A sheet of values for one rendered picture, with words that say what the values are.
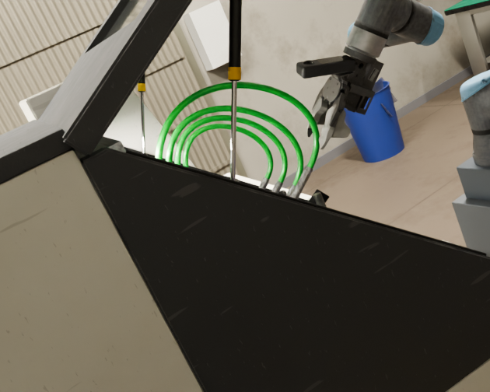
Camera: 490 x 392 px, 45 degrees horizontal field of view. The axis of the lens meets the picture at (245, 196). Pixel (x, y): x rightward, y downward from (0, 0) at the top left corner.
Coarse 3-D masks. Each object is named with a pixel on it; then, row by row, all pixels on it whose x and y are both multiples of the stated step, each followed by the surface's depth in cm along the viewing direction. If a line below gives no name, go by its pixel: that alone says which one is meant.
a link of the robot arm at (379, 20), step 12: (372, 0) 117; (384, 0) 116; (396, 0) 116; (408, 0) 119; (360, 12) 120; (372, 12) 118; (384, 12) 117; (396, 12) 118; (408, 12) 119; (360, 24) 119; (372, 24) 118; (384, 24) 118; (396, 24) 120; (384, 36) 119
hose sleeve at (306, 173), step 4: (308, 168) 129; (304, 172) 129; (308, 172) 129; (304, 176) 129; (308, 176) 129; (300, 180) 129; (304, 180) 129; (296, 184) 129; (300, 184) 129; (304, 184) 129; (296, 188) 129; (300, 188) 129; (292, 192) 129; (296, 192) 129; (300, 192) 129; (292, 196) 129; (296, 196) 129
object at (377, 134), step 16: (384, 80) 478; (384, 96) 457; (352, 112) 461; (368, 112) 457; (384, 112) 459; (352, 128) 472; (368, 128) 463; (384, 128) 463; (400, 128) 477; (368, 144) 470; (384, 144) 467; (400, 144) 473; (368, 160) 481
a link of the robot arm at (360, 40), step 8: (352, 32) 121; (360, 32) 119; (368, 32) 118; (352, 40) 120; (360, 40) 119; (368, 40) 119; (376, 40) 119; (384, 40) 120; (352, 48) 121; (360, 48) 120; (368, 48) 119; (376, 48) 120; (376, 56) 121
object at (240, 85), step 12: (216, 84) 119; (228, 84) 120; (240, 84) 121; (252, 84) 122; (192, 96) 118; (288, 96) 125; (180, 108) 117; (300, 108) 127; (168, 120) 116; (312, 120) 128; (156, 156) 117; (312, 156) 130; (312, 168) 130
